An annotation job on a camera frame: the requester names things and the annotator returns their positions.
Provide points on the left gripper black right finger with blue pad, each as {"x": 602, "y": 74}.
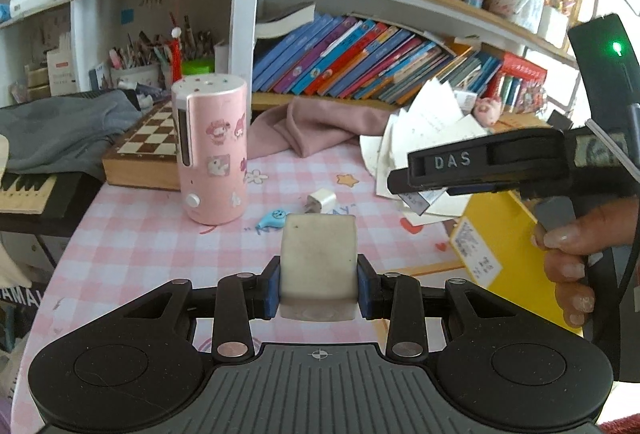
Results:
{"x": 396, "y": 299}

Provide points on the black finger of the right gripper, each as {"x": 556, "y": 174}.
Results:
{"x": 413, "y": 180}

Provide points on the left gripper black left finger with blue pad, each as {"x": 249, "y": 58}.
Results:
{"x": 240, "y": 299}

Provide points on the white rectangular box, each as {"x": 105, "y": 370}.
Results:
{"x": 318, "y": 263}

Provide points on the person's right hand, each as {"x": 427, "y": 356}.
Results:
{"x": 567, "y": 247}

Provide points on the stack of white papers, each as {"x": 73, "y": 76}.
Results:
{"x": 433, "y": 119}

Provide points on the small white charger plug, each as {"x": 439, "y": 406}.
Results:
{"x": 321, "y": 201}

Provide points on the pink pig plush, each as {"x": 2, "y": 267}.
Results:
{"x": 487, "y": 111}

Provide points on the yellow cardboard box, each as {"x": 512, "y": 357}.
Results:
{"x": 494, "y": 240}

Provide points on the pink cloth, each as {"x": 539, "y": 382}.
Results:
{"x": 308, "y": 126}

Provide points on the pink checked tablecloth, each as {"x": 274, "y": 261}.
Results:
{"x": 132, "y": 240}

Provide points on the row of colourful books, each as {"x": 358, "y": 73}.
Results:
{"x": 364, "y": 60}

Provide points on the wooden chess board box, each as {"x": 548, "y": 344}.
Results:
{"x": 146, "y": 156}

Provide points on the white bookshelf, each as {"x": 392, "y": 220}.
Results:
{"x": 96, "y": 26}

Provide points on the pink cylindrical humidifier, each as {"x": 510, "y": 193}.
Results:
{"x": 210, "y": 115}

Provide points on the black keyboard piano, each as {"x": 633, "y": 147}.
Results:
{"x": 39, "y": 214}

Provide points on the grey clothing pile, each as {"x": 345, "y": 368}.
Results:
{"x": 66, "y": 134}

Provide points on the pen holder with pens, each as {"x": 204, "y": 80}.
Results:
{"x": 151, "y": 60}

